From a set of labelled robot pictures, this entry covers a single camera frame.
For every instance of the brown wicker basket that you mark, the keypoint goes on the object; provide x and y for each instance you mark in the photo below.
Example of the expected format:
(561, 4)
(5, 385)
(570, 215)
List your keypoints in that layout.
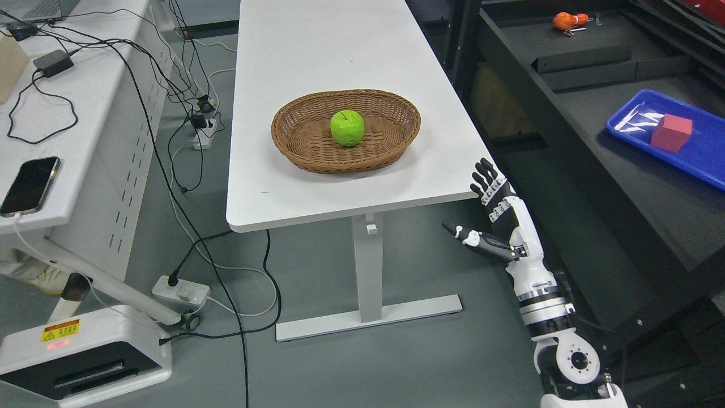
(301, 130)

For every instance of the green apple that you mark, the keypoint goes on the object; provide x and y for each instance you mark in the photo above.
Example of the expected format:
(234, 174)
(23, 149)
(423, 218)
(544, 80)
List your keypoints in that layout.
(347, 128)

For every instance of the white power strip far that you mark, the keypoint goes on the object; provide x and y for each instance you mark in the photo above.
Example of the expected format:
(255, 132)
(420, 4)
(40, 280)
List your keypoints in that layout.
(205, 135)

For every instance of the white side desk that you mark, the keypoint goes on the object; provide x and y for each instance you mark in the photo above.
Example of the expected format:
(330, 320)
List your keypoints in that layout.
(98, 118)

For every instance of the red cube block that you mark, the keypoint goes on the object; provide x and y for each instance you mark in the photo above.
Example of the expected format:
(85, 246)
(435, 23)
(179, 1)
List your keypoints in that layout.
(671, 133)

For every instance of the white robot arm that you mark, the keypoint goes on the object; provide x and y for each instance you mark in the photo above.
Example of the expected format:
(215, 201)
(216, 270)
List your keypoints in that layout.
(568, 365)

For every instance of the black smartphone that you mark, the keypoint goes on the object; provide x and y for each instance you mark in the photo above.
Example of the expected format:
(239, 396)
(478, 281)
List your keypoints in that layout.
(28, 191)

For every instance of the white power strip near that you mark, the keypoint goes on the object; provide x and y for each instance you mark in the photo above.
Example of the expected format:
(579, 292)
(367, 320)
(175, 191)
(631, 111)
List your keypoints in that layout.
(187, 293)

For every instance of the orange toy carrot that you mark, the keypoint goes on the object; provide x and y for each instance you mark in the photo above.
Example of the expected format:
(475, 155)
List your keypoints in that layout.
(565, 21)

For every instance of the white standing desk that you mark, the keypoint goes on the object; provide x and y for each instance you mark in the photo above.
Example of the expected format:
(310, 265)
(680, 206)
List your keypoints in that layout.
(289, 49)

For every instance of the blue plastic tray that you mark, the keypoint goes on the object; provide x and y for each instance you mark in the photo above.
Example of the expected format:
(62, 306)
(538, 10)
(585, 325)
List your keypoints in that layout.
(702, 156)

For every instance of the white power strip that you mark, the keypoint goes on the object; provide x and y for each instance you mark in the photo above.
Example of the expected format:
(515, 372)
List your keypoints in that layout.
(205, 135)
(187, 293)

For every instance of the black metal shelf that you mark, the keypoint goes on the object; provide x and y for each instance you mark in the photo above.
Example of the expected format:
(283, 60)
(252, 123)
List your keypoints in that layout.
(639, 240)

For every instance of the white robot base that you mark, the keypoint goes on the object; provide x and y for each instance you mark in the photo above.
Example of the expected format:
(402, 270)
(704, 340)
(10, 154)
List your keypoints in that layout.
(94, 356)

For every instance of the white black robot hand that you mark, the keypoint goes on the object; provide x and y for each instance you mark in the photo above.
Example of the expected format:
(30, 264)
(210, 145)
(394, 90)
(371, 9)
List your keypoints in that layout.
(513, 239)

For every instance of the black power adapter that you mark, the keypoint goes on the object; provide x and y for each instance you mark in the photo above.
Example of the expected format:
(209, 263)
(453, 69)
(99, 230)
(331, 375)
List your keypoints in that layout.
(53, 63)

